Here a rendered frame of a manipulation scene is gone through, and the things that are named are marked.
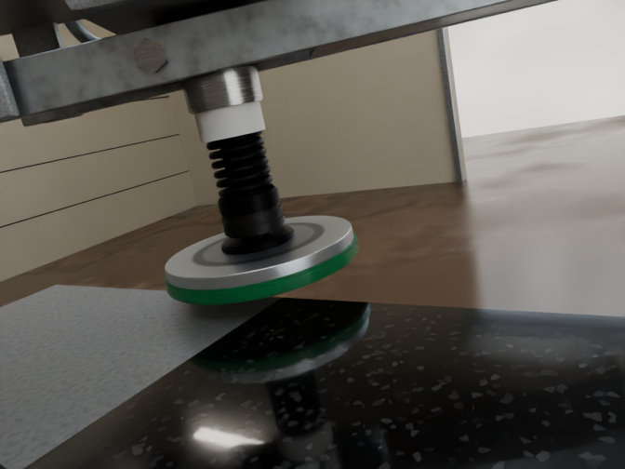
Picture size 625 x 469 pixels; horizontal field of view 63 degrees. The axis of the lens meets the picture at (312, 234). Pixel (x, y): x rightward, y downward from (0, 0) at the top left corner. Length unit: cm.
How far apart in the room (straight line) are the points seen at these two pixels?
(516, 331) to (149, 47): 39
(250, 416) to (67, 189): 577
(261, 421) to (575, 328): 23
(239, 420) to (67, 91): 33
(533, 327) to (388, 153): 512
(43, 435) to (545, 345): 37
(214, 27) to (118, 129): 608
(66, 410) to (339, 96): 533
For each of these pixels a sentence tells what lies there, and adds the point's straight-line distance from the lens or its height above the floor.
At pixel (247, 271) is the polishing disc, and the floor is 88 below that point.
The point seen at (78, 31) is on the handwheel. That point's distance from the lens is 76.
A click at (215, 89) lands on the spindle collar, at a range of 52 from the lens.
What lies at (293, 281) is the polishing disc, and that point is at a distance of 48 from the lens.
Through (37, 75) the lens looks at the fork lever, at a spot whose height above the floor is 109.
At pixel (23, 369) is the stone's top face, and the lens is 59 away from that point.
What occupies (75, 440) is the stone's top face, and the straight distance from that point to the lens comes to 42.
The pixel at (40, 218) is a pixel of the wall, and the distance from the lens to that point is 591.
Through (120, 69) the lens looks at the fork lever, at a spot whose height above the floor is 109.
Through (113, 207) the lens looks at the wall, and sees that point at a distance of 638.
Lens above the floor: 102
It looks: 14 degrees down
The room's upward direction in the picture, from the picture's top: 12 degrees counter-clockwise
